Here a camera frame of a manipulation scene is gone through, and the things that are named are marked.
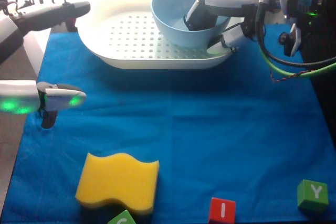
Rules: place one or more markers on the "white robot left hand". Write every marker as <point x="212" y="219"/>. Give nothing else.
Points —
<point x="52" y="11"/>

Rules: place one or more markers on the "light blue bowl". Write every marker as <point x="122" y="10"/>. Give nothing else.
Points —
<point x="173" y="9"/>

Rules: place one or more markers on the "yellow and green sponge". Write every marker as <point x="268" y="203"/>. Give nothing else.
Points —
<point x="118" y="179"/>

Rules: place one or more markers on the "white perforated oval basin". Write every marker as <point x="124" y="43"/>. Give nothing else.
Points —
<point x="126" y="43"/>

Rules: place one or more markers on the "blue table cloth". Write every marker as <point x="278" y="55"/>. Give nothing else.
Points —
<point x="210" y="129"/>

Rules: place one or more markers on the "red block letter I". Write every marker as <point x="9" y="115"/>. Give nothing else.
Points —
<point x="221" y="209"/>

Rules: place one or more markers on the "green block letter Y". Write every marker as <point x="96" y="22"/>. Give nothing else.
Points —
<point x="313" y="195"/>

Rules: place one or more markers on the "green block letter C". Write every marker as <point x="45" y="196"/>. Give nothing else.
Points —
<point x="123" y="218"/>

